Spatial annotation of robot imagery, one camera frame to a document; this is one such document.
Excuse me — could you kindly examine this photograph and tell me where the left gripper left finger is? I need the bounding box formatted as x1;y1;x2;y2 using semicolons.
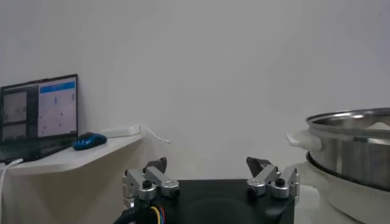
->
122;156;180;208

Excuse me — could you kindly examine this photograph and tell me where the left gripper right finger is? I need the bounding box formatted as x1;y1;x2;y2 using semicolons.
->
246;156;300;200

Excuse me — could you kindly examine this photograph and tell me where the white steamed baozi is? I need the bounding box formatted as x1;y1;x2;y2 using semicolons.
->
365;121;390;131

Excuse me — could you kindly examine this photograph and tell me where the stainless steel steamer basket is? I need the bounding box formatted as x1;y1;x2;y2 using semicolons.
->
286;107;390;191

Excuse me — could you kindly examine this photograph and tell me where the white power adapter box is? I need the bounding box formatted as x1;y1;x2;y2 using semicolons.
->
99;124;143;138

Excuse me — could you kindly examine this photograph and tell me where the blue computer mouse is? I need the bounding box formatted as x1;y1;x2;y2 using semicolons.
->
71;132;108;151

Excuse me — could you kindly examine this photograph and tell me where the white electric cooker base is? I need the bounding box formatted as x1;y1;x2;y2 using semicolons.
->
292;152;390;224

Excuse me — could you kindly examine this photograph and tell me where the white side table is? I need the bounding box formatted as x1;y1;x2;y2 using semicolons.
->
0;133;146;224

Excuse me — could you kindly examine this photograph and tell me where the black laptop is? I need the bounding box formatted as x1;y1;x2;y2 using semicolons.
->
0;74;79;162

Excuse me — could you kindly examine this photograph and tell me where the coloured wire bundle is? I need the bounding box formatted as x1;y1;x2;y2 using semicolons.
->
149;206;166;224

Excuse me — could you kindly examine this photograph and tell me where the thin white adapter cable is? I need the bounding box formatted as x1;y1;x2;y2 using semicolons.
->
140;125;171;144

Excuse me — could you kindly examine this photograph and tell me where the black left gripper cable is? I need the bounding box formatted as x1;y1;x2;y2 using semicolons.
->
113;206;138;224

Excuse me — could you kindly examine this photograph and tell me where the white laptop cable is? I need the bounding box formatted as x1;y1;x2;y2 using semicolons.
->
0;158;24;224

